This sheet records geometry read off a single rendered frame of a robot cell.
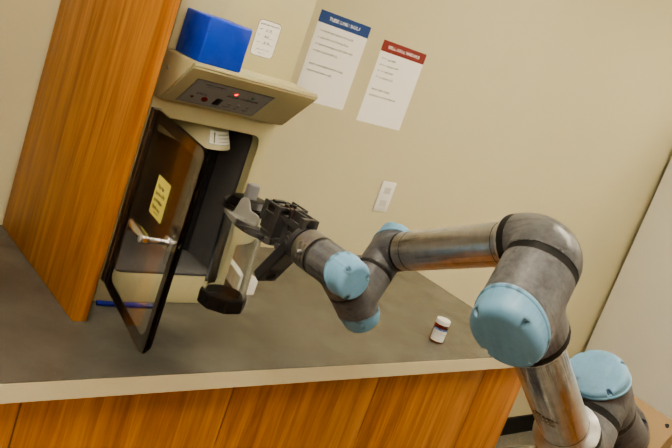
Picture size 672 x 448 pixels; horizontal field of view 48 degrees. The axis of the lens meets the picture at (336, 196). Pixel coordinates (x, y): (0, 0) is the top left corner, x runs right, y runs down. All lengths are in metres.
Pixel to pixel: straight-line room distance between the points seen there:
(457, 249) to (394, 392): 0.82
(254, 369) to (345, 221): 1.11
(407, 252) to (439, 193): 1.55
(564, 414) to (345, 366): 0.65
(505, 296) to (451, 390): 1.17
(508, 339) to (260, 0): 0.92
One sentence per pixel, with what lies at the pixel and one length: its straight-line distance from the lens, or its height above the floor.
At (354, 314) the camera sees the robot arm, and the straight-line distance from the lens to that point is 1.40.
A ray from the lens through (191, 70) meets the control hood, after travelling 1.50.
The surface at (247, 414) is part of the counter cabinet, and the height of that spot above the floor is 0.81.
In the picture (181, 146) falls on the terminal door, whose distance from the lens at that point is 1.42.
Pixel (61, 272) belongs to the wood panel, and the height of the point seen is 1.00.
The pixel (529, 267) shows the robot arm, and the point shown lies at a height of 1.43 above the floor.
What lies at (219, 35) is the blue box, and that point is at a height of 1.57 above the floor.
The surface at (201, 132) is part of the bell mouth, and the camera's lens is 1.72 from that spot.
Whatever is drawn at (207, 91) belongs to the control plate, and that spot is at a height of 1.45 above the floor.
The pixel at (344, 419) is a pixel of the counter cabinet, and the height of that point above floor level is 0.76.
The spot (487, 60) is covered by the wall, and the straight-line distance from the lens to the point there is 2.88.
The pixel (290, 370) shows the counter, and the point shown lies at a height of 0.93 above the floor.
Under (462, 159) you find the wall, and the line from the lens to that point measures 2.95.
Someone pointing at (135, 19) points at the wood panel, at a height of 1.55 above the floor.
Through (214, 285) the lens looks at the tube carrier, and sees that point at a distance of 1.59.
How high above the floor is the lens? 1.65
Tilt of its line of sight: 12 degrees down
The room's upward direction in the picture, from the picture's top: 20 degrees clockwise
